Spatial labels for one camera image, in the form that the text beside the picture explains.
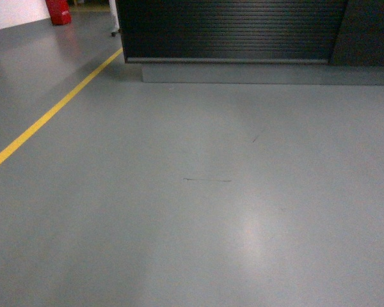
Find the black checkout counter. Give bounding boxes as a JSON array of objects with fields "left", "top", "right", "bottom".
[{"left": 116, "top": 1, "right": 384, "bottom": 86}]

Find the white cart leg with wheel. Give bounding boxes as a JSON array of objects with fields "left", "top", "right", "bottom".
[{"left": 109, "top": 0, "right": 120, "bottom": 37}]

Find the red fire extinguisher box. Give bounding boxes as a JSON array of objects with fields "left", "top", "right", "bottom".
[{"left": 45, "top": 0, "right": 72, "bottom": 26}]

